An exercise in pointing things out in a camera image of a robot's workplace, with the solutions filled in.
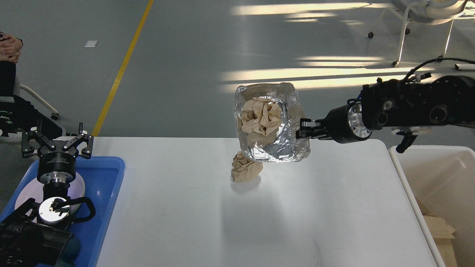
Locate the dark teal mug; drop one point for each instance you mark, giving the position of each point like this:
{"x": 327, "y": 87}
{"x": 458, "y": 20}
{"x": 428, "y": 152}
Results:
{"x": 70, "y": 253}

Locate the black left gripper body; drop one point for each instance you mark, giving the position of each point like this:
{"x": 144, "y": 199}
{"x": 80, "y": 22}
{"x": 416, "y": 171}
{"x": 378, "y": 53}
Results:
{"x": 57, "y": 165}

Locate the person's clasped hands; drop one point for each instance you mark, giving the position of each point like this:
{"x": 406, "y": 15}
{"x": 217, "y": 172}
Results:
{"x": 10, "y": 48}

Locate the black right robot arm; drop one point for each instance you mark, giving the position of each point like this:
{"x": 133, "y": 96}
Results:
{"x": 408, "y": 106}

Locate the white plastic bin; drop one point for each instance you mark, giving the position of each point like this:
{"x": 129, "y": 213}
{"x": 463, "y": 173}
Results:
{"x": 442, "y": 177}

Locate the brown paper ball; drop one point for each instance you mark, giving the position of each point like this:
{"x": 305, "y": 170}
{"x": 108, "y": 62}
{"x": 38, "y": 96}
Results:
{"x": 244, "y": 169}

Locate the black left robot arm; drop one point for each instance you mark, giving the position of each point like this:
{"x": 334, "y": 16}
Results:
{"x": 38, "y": 233}

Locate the crumpled brown paper in tray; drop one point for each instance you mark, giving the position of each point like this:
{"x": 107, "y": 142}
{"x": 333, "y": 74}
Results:
{"x": 260, "y": 120}

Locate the brown paper bag front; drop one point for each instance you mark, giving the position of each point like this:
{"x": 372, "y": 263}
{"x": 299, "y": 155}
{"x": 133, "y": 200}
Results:
{"x": 442, "y": 234}

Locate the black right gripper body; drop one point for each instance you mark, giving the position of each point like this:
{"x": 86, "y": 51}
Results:
{"x": 345, "y": 124}

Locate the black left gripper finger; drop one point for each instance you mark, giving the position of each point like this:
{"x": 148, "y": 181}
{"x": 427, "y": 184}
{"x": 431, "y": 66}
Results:
{"x": 34, "y": 143}
{"x": 81, "y": 145}

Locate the pink plastic plate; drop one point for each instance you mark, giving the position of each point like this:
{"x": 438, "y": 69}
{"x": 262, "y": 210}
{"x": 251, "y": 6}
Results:
{"x": 34, "y": 189}

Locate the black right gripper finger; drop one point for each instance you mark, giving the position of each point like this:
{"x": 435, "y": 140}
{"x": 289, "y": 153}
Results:
{"x": 306, "y": 123}
{"x": 313, "y": 134}

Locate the aluminium foil tray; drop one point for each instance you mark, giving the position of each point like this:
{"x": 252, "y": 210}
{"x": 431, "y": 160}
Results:
{"x": 286, "y": 147}

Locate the blue plastic tray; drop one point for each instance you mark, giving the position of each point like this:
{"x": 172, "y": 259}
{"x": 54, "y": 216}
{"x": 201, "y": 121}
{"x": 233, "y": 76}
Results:
{"x": 103, "y": 176}

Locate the white floor marker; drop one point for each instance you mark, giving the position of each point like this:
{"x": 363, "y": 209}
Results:
{"x": 91, "y": 43}

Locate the white bar on floor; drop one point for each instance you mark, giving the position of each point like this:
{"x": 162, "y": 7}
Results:
{"x": 464, "y": 67}

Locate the seated person at left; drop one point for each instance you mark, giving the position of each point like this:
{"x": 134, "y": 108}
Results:
{"x": 8, "y": 70}

